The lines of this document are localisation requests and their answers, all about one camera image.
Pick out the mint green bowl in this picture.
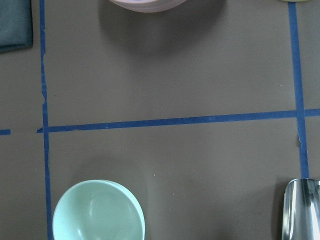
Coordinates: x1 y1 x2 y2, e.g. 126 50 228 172
52 180 146 240

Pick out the pink bowl with ice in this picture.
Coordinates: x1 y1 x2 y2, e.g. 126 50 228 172
111 0 186 13

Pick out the steel ice scoop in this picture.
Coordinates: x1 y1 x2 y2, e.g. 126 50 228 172
281 178 320 240

